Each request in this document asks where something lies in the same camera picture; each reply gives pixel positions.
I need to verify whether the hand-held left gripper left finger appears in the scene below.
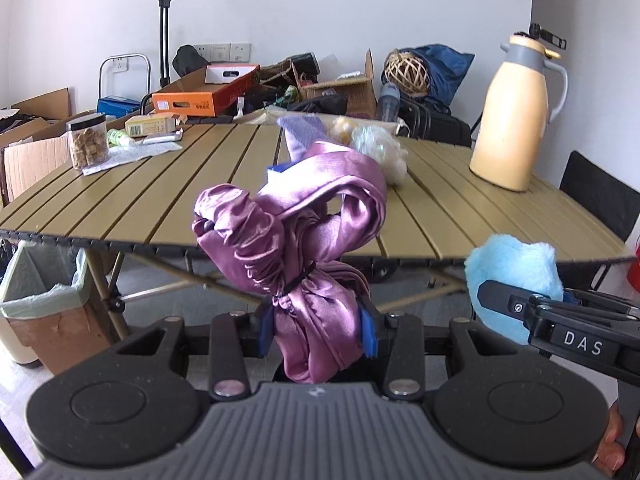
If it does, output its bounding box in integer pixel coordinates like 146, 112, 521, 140
116, 305, 276, 402

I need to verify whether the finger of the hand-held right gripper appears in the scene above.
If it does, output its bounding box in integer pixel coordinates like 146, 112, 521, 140
562, 287, 640, 319
476, 280, 555, 323

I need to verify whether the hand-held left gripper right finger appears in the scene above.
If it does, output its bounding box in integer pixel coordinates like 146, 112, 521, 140
359, 307, 521, 402

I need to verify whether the light blue fluffy pouch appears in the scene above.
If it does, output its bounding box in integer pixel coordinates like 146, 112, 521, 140
464, 234, 566, 346

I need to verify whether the purple satin cloth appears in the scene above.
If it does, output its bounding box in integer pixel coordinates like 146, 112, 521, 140
192, 141, 388, 385

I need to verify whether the blue tissue packet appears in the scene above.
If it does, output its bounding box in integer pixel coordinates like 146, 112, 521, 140
267, 162, 301, 182

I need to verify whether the yellow white plush toy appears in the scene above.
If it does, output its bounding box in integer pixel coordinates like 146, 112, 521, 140
350, 124, 410, 184

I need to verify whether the lavender mesh cloth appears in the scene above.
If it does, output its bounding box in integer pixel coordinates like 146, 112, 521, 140
276, 112, 331, 163

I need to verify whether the person's right hand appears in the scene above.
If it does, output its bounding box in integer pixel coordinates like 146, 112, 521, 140
597, 402, 627, 478

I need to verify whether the black folding chair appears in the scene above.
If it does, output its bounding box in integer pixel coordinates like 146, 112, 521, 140
559, 150, 640, 291

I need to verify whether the cream thermos jug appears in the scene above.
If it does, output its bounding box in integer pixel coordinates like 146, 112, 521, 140
468, 32, 569, 192

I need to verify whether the olive slatted folding table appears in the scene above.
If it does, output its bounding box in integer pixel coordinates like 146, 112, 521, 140
0, 121, 638, 341

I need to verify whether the black suitcase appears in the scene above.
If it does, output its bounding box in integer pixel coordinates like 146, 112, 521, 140
400, 97, 473, 147

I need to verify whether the cardboard box with green liner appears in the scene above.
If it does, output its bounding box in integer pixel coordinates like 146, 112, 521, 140
0, 240, 126, 376

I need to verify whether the silver foil pouch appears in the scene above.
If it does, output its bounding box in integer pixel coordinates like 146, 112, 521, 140
142, 129, 185, 145

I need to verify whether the printed paper leaflet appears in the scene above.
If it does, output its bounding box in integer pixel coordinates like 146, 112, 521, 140
82, 137, 183, 177

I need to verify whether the grey water bottle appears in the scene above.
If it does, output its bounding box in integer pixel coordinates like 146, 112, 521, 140
376, 82, 401, 122

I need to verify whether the dark blue bag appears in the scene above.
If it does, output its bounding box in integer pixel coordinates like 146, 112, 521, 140
382, 44, 476, 116

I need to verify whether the black cloth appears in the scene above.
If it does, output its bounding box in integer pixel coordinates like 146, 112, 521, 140
287, 94, 348, 116

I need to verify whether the small yellow carton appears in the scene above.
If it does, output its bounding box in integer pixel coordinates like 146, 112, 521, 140
124, 113, 180, 138

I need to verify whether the open cardboard box with flap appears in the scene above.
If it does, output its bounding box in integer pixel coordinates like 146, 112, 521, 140
300, 49, 378, 118

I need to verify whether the orange cardboard box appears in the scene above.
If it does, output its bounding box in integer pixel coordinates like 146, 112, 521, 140
151, 64, 261, 118

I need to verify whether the small green bottle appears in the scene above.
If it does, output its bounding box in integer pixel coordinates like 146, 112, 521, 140
106, 129, 137, 149

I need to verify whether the wicker ball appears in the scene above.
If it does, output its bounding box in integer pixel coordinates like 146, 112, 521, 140
384, 51, 431, 96

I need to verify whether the clear snack jar black lid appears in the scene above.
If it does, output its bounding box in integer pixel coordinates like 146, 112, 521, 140
66, 113, 109, 170

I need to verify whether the black tripod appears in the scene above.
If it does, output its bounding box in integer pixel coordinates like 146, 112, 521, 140
530, 22, 568, 51

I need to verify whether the dark brown bag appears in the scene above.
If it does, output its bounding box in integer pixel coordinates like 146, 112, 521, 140
257, 52, 321, 88

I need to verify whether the blue plastic box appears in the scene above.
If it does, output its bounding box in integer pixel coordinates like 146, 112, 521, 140
97, 96, 143, 117

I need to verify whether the black bag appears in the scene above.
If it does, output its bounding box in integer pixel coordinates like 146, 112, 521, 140
172, 45, 211, 77

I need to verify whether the large brown cardboard box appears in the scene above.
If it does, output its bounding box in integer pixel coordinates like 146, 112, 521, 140
0, 87, 73, 141
2, 135, 71, 201

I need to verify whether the row of wall sockets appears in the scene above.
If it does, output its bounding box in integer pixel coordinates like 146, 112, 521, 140
192, 42, 251, 63

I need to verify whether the silver tube frame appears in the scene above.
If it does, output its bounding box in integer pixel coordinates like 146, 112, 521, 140
98, 53, 152, 101

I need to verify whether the black cart handle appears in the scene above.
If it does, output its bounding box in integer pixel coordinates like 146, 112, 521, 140
152, 0, 177, 90

